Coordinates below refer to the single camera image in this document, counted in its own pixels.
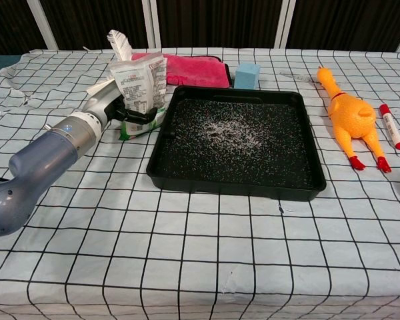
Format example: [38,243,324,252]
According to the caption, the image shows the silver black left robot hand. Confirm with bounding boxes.
[82,79,158,130]

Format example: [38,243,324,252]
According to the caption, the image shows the white green snack bag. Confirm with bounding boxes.
[109,53,169,141]

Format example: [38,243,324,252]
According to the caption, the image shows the black square plastic tray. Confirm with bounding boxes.
[145,85,327,202]

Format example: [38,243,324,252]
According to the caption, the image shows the white feather shuttlecock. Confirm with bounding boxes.
[85,29,134,97]

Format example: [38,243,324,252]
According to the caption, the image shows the pink folded towel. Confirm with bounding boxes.
[131,52,233,89]

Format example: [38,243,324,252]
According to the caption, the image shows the scattered white grains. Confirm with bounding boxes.
[173,99,307,181]

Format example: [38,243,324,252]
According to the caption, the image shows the light blue foam block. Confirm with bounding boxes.
[233,62,261,90]

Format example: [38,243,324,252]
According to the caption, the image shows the white black checked tablecloth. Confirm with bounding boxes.
[0,46,400,320]

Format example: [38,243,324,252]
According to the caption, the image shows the yellow rubber chicken toy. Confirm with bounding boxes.
[316,65,393,173]

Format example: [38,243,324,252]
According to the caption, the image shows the red white marker pen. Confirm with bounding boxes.
[378,103,400,151]

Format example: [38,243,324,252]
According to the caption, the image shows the white upright frame post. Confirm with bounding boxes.
[142,0,163,49]
[273,0,297,49]

